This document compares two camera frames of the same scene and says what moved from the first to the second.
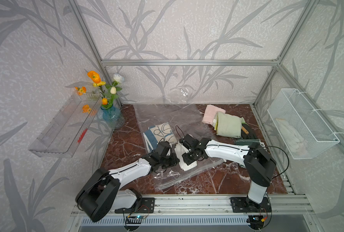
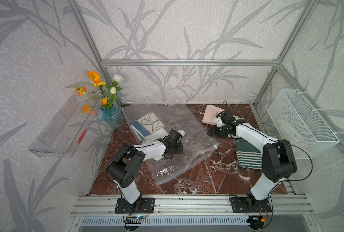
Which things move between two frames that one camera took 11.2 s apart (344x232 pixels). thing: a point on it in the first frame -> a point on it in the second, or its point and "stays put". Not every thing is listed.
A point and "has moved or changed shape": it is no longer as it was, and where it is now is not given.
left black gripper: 174,161 -> 180,150
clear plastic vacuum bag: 173,137 has moved or changed shape
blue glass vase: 112,116 stays put
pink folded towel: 210,112 stays put
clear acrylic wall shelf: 61,136 stays put
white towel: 180,150 -> 150,138
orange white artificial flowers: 109,92 stays put
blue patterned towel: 156,134 has moved or changed shape
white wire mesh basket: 304,134 stays put
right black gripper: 187,162 -> 212,132
